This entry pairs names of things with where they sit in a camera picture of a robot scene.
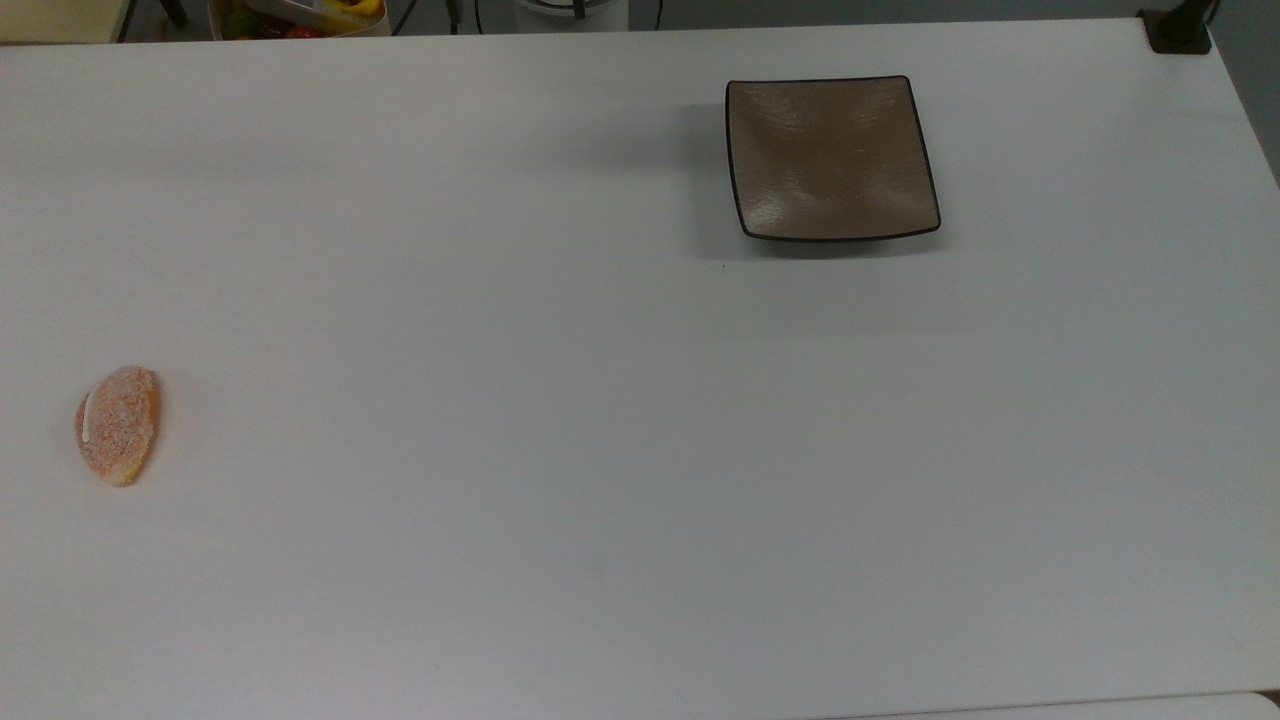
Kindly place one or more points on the square brown ceramic plate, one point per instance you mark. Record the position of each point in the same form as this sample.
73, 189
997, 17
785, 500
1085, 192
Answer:
830, 160

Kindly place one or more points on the beige table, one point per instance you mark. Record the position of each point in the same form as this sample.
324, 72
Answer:
50, 18

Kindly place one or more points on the sugar-coated bread roll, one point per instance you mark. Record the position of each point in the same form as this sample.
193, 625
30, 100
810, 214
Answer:
118, 425

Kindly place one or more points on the black chair leg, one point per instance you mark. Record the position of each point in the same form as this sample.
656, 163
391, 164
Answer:
175, 10

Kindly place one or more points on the black camera stand base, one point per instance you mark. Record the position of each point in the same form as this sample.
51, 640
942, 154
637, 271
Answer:
1178, 36

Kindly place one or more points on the box of toy fruit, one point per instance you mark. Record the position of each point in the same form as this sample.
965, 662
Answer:
250, 25

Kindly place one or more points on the yellow toy fruit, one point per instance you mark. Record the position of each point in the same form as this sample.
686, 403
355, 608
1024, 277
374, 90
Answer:
352, 7

